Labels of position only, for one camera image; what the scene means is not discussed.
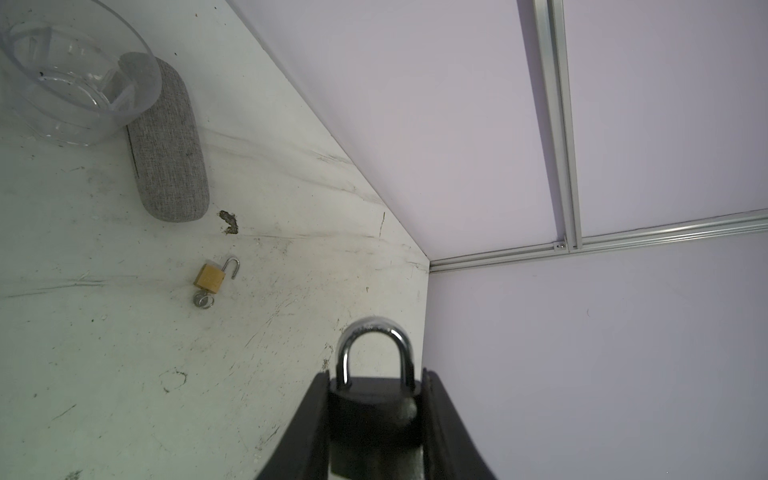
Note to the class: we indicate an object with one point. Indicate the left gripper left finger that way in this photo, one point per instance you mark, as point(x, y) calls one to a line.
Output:
point(303, 451)

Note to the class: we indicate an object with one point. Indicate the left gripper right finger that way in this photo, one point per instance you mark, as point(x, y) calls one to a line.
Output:
point(448, 450)

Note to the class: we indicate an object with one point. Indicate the black padlock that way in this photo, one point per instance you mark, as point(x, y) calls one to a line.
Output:
point(375, 422)

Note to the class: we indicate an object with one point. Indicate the silver key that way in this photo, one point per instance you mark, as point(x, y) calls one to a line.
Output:
point(203, 299)

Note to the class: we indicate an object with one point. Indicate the brass padlock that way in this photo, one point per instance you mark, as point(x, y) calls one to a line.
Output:
point(211, 277)

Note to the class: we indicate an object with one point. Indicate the small dark debris piece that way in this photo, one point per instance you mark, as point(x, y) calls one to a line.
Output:
point(232, 227)

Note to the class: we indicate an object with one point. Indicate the grey fabric glasses case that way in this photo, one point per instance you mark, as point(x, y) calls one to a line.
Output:
point(168, 160)

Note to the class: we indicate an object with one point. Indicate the clear plastic cup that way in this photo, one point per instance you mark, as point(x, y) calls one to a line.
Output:
point(74, 71)

